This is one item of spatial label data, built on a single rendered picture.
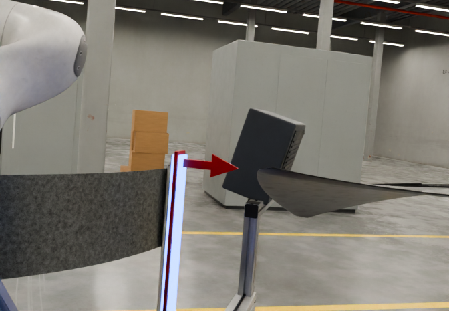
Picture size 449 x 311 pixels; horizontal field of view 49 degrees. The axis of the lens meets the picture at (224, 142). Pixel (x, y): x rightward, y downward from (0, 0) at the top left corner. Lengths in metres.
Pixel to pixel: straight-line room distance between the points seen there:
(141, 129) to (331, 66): 3.33
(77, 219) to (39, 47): 1.47
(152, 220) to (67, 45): 1.77
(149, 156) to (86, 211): 6.32
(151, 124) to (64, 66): 7.64
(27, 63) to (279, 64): 6.07
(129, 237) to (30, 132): 4.13
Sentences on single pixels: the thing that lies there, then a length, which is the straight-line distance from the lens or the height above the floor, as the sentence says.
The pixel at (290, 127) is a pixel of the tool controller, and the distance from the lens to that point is 1.06.
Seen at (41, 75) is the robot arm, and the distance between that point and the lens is 0.75.
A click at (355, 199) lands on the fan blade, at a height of 1.15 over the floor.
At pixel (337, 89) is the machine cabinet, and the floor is 1.73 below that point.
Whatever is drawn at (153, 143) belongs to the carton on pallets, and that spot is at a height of 0.68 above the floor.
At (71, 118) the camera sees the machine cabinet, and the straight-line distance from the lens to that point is 6.28.
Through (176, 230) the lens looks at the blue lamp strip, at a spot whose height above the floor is 1.11.
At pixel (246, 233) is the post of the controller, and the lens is 1.04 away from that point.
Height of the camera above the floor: 1.23
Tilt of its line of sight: 3 degrees down
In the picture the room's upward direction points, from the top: 5 degrees clockwise
